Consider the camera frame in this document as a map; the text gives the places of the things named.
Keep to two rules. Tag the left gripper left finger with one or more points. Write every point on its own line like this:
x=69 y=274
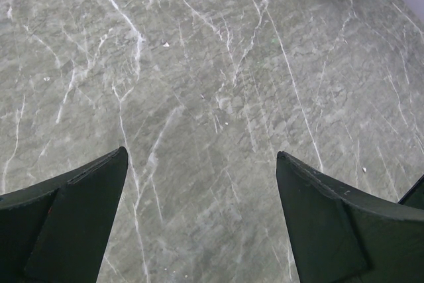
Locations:
x=57 y=230

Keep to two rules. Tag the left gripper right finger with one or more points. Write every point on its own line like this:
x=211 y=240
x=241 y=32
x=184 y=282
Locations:
x=339 y=233

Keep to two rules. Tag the black base crossbar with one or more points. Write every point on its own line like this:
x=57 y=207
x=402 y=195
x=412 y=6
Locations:
x=414 y=196

